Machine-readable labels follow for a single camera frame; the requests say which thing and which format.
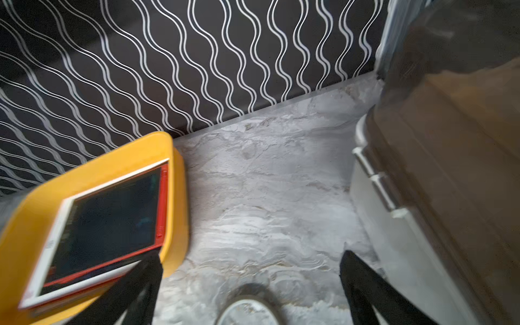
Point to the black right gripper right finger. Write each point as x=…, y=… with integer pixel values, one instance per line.
x=368, y=293

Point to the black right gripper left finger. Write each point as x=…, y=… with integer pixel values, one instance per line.
x=132, y=298

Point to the white writing tablet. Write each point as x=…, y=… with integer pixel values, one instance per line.
x=32, y=295

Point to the yellow plastic storage tray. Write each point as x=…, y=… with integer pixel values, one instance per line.
x=28, y=224

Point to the white toolbox brown lid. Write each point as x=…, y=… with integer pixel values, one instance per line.
x=445, y=137

